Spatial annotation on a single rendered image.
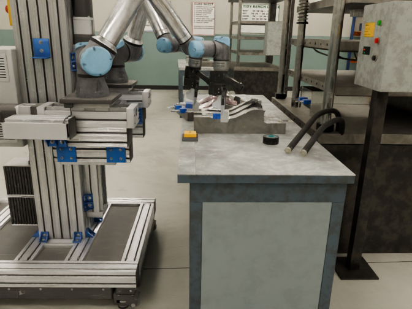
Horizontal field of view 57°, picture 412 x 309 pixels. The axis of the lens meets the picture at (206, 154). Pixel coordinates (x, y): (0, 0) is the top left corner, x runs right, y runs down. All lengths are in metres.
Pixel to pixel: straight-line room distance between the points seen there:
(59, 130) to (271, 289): 1.13
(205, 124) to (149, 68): 7.28
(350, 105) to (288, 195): 1.35
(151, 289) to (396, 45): 1.71
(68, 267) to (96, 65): 0.98
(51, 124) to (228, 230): 0.86
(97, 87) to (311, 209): 1.05
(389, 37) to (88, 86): 1.36
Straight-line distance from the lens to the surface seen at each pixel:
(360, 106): 2.83
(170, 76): 9.28
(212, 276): 1.71
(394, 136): 2.45
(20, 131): 1.76
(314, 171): 1.58
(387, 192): 2.55
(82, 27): 2.02
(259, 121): 2.08
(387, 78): 2.00
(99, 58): 1.60
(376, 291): 2.38
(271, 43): 6.38
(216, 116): 1.87
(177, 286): 2.20
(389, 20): 1.99
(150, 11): 2.07
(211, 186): 1.51
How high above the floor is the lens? 1.32
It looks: 18 degrees down
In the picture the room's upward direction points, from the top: 1 degrees clockwise
